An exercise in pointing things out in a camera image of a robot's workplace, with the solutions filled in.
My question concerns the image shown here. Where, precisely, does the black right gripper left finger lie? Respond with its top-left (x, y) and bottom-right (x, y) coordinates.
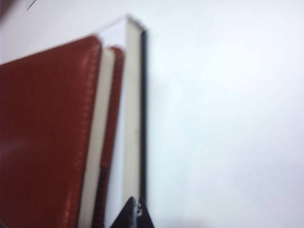
top-left (111, 196), bottom-right (136, 228)

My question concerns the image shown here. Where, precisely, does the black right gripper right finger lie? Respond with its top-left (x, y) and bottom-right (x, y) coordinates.
top-left (138, 198), bottom-right (155, 228)

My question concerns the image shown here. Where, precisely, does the red leather-bound book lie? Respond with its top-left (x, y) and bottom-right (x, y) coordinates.
top-left (0, 34), bottom-right (126, 228)

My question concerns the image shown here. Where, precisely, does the black hardcover book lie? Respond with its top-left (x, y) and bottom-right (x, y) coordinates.
top-left (98, 14), bottom-right (150, 207)

